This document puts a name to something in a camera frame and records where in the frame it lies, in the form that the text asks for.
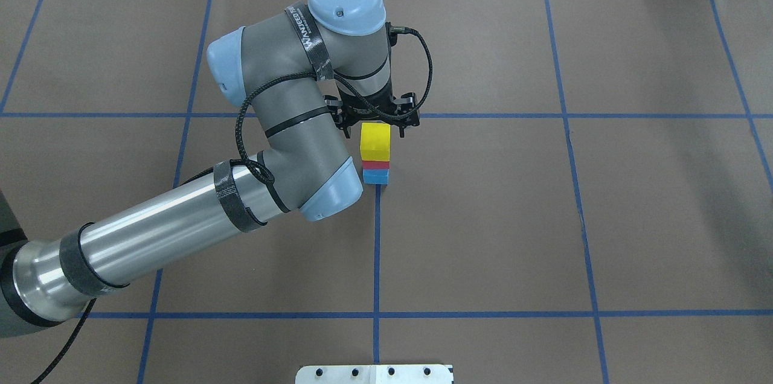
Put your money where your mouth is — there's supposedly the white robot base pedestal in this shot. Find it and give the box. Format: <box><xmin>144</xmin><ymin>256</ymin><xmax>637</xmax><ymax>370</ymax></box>
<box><xmin>295</xmin><ymin>363</ymin><xmax>455</xmax><ymax>383</ymax></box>

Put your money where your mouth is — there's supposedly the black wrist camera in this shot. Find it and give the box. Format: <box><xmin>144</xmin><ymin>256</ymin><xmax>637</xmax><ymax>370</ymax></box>
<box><xmin>323</xmin><ymin>91</ymin><xmax>423</xmax><ymax>139</ymax></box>

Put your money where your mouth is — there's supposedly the yellow cube block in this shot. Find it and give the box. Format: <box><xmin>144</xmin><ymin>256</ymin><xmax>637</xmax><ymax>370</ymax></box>
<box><xmin>359</xmin><ymin>122</ymin><xmax>391</xmax><ymax>162</ymax></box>

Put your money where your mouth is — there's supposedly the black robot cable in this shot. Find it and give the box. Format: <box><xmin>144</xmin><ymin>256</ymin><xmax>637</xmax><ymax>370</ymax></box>
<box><xmin>233</xmin><ymin>23</ymin><xmax>434</xmax><ymax>188</ymax></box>

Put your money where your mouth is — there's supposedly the red cube block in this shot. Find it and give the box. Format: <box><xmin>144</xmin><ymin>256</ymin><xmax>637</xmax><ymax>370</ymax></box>
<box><xmin>362</xmin><ymin>159</ymin><xmax>390</xmax><ymax>170</ymax></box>

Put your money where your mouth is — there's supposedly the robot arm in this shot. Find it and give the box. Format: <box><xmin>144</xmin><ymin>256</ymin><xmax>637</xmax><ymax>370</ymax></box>
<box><xmin>2</xmin><ymin>0</ymin><xmax>394</xmax><ymax>338</ymax></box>

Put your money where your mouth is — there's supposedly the blue cube block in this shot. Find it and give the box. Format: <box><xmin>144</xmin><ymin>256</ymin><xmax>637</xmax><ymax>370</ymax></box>
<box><xmin>362</xmin><ymin>169</ymin><xmax>390</xmax><ymax>185</ymax></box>

